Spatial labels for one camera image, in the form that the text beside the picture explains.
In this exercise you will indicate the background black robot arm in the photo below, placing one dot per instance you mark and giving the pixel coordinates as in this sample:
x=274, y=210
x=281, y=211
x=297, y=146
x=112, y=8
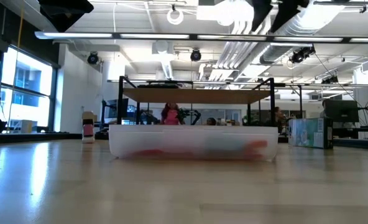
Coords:
x=190, y=113

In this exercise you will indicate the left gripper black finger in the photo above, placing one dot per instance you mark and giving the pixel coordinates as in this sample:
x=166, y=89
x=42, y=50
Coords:
x=66, y=12

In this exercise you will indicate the white glue bottle pink label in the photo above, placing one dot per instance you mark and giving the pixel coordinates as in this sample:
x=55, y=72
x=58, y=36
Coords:
x=88, y=130

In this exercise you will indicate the small black ceiling device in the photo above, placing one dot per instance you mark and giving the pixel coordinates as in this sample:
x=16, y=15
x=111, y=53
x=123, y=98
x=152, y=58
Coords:
x=328, y=80

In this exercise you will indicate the round black ceiling camera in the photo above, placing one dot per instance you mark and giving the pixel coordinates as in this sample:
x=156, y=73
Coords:
x=195, y=56
x=93, y=59

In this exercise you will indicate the person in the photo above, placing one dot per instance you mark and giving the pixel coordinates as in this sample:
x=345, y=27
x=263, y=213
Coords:
x=211, y=122
x=278, y=116
x=171, y=118

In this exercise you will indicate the wooden shelf black metal frame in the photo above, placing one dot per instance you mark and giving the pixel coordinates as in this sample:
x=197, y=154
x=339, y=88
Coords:
x=196, y=96

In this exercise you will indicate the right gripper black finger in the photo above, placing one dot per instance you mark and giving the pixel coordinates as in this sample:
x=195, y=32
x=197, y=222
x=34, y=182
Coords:
x=261, y=11
x=288, y=11

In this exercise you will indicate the large glass window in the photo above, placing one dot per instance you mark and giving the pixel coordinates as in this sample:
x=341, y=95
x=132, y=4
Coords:
x=28, y=81

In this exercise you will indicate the black overhead camera on mount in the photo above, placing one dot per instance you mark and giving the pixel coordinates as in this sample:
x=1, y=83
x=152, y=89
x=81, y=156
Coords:
x=299, y=56

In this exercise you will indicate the colourful cardboard box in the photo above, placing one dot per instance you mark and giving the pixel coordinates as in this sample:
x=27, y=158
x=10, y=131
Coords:
x=305, y=133

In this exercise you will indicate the dark computer monitor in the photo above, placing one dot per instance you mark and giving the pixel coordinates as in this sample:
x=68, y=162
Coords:
x=341, y=110
x=112, y=109

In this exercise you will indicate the overhead black light bar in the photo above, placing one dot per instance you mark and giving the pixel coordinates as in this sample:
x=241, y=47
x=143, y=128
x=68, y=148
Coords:
x=193, y=36

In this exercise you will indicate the silver ventilation duct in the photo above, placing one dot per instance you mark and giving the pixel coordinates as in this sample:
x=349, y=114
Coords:
x=277, y=53

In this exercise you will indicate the black desk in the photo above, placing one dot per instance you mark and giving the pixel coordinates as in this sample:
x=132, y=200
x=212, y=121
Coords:
x=352, y=129

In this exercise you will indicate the clear plastic pencil box base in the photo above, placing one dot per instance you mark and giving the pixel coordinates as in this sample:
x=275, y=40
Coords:
x=190, y=140

